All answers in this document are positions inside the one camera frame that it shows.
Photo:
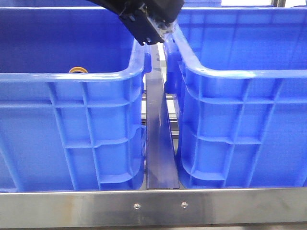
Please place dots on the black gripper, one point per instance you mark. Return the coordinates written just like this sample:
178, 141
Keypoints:
149, 22

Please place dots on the yellow mushroom push button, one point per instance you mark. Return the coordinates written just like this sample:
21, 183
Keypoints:
78, 69

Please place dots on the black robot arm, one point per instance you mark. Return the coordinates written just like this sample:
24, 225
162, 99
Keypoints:
116, 6

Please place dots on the back right blue bin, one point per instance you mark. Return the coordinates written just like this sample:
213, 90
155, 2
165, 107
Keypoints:
202, 3

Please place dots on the left blue plastic bin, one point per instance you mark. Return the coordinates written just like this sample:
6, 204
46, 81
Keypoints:
62, 131

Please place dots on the blue plastic bin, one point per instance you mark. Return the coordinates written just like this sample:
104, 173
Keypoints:
62, 131
239, 80

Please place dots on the right blue plastic bin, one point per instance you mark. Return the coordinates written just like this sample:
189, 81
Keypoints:
239, 80

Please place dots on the back left blue bin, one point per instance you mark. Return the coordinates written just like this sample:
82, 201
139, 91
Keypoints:
45, 3

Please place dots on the steel divider bar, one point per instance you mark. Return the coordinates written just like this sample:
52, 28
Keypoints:
161, 169

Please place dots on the left rail screw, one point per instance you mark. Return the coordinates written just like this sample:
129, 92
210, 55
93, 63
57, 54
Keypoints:
137, 206

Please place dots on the rail screw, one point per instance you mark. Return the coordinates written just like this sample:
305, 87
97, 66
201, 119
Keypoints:
137, 206
184, 204

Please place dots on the right rail screw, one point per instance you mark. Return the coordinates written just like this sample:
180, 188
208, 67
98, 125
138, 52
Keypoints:
184, 204

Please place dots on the steel front rail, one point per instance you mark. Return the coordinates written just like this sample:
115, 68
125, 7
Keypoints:
158, 208

